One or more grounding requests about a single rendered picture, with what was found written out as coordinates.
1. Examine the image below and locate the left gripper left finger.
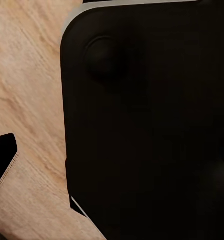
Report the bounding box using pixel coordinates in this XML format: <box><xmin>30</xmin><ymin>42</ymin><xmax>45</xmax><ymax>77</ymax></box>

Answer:
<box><xmin>0</xmin><ymin>133</ymin><xmax>17</xmax><ymax>178</ymax></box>

